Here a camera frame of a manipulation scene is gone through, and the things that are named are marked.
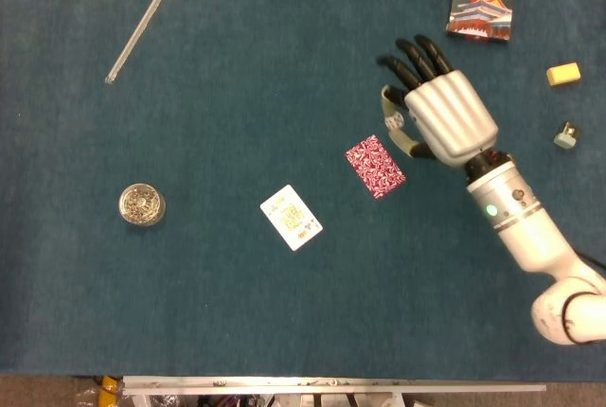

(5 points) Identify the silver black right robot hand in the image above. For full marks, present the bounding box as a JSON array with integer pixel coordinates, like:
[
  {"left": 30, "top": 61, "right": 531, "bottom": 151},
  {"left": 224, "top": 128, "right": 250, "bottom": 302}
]
[{"left": 376, "top": 34, "right": 501, "bottom": 169}]

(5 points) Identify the red patterned playing card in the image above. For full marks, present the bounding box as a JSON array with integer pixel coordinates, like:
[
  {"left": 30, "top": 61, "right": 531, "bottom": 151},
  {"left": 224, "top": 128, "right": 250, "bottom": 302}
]
[{"left": 344, "top": 133, "right": 407, "bottom": 201}]

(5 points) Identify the yellow mahjong tile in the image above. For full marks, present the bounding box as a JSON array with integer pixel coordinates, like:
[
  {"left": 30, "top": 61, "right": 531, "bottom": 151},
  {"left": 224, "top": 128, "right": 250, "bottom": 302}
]
[{"left": 545, "top": 62, "right": 582, "bottom": 88}]

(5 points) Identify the white face-up playing card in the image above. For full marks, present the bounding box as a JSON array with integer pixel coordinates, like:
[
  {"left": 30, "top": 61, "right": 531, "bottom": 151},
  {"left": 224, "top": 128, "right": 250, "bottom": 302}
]
[{"left": 258, "top": 184, "right": 325, "bottom": 253}]

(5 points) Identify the teal felt table mat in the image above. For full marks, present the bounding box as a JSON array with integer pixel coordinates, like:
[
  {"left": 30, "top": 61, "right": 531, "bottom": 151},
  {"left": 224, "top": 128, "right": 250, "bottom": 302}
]
[{"left": 0, "top": 0, "right": 606, "bottom": 377}]

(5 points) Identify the round glass cup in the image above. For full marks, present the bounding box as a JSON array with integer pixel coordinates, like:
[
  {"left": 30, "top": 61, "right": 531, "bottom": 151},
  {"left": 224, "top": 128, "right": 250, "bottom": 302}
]
[{"left": 117, "top": 182, "right": 168, "bottom": 227}]

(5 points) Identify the clear glass rod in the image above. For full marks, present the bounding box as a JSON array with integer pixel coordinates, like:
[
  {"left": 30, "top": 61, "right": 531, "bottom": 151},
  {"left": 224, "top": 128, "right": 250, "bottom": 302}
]
[{"left": 103, "top": 0, "right": 173, "bottom": 86}]

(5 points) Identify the yellow object under table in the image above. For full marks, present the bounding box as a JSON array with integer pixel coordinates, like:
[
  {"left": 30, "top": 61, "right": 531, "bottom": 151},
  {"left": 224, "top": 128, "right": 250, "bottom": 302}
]
[{"left": 97, "top": 375, "right": 123, "bottom": 407}]

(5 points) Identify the white metal frame rail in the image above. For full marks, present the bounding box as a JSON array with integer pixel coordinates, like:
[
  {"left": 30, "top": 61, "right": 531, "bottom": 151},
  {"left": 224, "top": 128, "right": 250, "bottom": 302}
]
[{"left": 121, "top": 375, "right": 548, "bottom": 398}]

